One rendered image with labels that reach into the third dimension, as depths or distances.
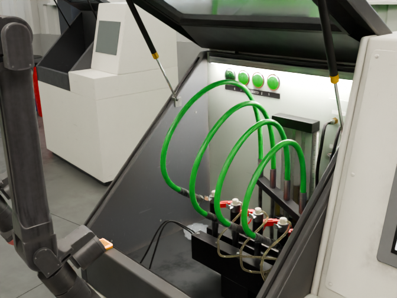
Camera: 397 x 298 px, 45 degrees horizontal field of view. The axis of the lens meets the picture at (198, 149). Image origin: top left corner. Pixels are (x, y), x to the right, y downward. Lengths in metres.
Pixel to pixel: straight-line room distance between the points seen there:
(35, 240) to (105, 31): 3.61
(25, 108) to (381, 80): 0.70
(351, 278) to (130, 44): 3.35
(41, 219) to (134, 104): 3.43
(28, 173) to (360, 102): 0.69
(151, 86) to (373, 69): 3.39
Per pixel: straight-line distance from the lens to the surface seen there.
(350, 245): 1.12
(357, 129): 1.09
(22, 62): 0.78
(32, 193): 0.87
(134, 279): 1.33
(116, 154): 4.28
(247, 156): 1.62
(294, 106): 1.45
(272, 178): 1.40
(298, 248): 1.10
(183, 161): 1.67
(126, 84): 4.20
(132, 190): 1.56
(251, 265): 1.27
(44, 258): 0.91
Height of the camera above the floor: 1.66
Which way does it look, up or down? 19 degrees down
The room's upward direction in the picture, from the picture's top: 2 degrees counter-clockwise
